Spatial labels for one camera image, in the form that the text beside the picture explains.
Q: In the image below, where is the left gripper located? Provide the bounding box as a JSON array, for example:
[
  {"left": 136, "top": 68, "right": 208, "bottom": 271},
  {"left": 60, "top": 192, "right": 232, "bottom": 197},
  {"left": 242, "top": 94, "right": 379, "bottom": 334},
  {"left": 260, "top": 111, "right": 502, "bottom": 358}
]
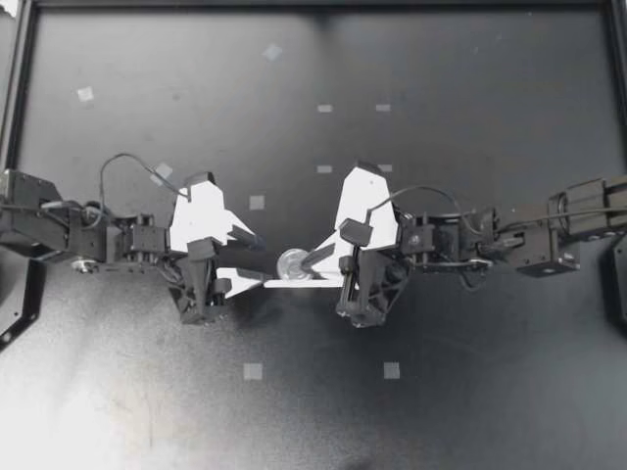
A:
[{"left": 164, "top": 218, "right": 279, "bottom": 327}]

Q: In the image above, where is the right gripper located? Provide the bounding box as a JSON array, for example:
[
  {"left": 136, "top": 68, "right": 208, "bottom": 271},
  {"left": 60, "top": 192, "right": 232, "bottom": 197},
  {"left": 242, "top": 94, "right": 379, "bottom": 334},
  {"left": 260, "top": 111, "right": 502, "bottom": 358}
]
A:
[{"left": 264, "top": 232, "right": 411, "bottom": 330}]

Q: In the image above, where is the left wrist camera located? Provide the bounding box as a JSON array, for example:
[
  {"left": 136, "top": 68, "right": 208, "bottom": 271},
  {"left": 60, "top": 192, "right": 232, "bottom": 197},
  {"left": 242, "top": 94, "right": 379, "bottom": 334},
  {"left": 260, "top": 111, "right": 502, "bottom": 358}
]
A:
[{"left": 168, "top": 170, "right": 237, "bottom": 261}]

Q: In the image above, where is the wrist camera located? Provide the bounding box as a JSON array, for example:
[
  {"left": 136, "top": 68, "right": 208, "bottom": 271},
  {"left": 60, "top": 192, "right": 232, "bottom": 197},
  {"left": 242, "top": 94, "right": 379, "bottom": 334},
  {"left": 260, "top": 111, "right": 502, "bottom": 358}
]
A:
[
  {"left": 331, "top": 158, "right": 399, "bottom": 252},
  {"left": 168, "top": 170, "right": 237, "bottom": 261}
]

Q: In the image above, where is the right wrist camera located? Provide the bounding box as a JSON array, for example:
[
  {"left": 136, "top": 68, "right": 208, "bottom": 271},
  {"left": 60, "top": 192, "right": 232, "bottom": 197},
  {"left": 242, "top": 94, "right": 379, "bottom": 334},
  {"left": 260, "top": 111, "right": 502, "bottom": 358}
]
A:
[{"left": 331, "top": 158, "right": 399, "bottom": 252}]

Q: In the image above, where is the black camera cable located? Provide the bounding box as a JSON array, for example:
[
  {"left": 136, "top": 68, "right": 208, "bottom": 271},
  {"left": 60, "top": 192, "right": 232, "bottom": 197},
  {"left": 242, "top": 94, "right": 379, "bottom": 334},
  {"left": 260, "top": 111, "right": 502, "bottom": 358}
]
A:
[
  {"left": 365, "top": 184, "right": 492, "bottom": 237},
  {"left": 99, "top": 153, "right": 193, "bottom": 217}
]

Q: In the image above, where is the black frame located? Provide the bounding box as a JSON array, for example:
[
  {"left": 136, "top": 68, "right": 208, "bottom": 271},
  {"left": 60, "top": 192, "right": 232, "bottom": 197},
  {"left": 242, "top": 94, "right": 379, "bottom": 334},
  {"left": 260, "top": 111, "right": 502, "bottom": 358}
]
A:
[{"left": 0, "top": 0, "right": 627, "bottom": 173}]

